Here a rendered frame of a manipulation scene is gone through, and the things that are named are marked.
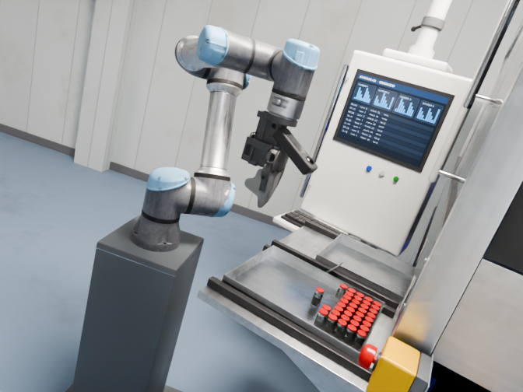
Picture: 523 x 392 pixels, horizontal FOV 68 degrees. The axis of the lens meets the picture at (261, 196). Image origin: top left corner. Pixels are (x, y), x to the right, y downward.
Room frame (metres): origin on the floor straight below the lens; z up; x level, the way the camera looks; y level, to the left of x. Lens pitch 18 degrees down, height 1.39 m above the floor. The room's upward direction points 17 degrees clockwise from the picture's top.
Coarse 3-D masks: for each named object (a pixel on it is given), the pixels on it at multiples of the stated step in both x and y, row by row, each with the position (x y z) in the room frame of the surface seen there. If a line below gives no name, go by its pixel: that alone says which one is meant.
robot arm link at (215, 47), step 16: (208, 32) 0.84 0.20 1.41; (224, 32) 0.86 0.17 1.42; (176, 48) 1.14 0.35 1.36; (192, 48) 1.01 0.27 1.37; (208, 48) 0.83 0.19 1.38; (224, 48) 0.84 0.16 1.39; (240, 48) 0.86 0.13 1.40; (192, 64) 1.07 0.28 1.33; (208, 64) 0.94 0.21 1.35; (224, 64) 0.86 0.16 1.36; (240, 64) 0.87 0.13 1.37
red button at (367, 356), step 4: (368, 344) 0.55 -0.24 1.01; (364, 348) 0.54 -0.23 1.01; (368, 348) 0.54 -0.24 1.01; (372, 348) 0.54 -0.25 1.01; (376, 348) 0.55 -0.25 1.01; (360, 352) 0.54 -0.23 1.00; (364, 352) 0.54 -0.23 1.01; (368, 352) 0.54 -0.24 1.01; (372, 352) 0.54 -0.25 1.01; (376, 352) 0.54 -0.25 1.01; (360, 356) 0.54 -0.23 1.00; (364, 356) 0.53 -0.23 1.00; (368, 356) 0.53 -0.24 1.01; (372, 356) 0.53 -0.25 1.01; (360, 360) 0.53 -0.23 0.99; (364, 360) 0.53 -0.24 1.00; (368, 360) 0.53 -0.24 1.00; (372, 360) 0.53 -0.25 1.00; (360, 364) 0.53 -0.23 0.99; (364, 364) 0.53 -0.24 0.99; (368, 364) 0.53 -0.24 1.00; (364, 368) 0.53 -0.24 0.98; (368, 368) 0.53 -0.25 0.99
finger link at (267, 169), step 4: (272, 156) 0.82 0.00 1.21; (272, 160) 0.82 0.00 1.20; (268, 164) 0.80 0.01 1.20; (264, 168) 0.81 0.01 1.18; (268, 168) 0.80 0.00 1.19; (264, 172) 0.80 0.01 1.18; (268, 172) 0.80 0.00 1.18; (264, 176) 0.80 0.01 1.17; (268, 176) 0.81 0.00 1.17; (264, 180) 0.80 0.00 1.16; (260, 184) 0.82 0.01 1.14; (264, 184) 0.81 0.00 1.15; (260, 188) 0.82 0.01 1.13; (264, 188) 0.81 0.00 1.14
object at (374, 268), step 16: (336, 240) 1.25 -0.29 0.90; (352, 240) 1.28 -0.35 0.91; (320, 256) 1.06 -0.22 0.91; (336, 256) 1.17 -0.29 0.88; (352, 256) 1.21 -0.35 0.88; (368, 256) 1.25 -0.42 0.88; (384, 256) 1.23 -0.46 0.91; (352, 272) 1.02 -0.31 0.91; (368, 272) 1.12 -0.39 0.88; (384, 272) 1.16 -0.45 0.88; (400, 272) 1.20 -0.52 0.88; (384, 288) 0.98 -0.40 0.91; (400, 288) 1.08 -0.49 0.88; (400, 304) 0.96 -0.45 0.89
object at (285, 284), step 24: (240, 264) 0.87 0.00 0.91; (264, 264) 0.97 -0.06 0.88; (288, 264) 1.01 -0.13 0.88; (240, 288) 0.78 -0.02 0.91; (264, 288) 0.85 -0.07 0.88; (288, 288) 0.88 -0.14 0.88; (312, 288) 0.92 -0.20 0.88; (336, 288) 0.95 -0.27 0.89; (288, 312) 0.73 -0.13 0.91; (312, 312) 0.81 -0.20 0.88
